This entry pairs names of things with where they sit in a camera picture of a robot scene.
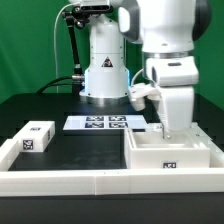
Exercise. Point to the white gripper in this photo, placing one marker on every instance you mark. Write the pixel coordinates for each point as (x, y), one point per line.
(173, 79)

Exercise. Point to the white cabinet body box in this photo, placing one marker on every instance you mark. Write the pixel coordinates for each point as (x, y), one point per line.
(150, 150)

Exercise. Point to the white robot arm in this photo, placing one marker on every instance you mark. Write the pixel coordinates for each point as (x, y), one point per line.
(143, 49)

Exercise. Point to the white cabinet top block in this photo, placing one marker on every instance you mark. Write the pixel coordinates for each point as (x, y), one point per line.
(35, 136)

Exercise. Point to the white U-shaped frame wall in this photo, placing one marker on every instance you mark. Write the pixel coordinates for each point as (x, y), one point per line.
(106, 182)

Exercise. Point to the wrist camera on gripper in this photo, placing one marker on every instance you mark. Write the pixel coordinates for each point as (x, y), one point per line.
(140, 91)

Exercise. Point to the white marker base plate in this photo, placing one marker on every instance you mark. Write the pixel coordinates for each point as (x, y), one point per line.
(104, 122)

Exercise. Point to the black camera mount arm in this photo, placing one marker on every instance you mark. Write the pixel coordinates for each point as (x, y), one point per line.
(75, 36)

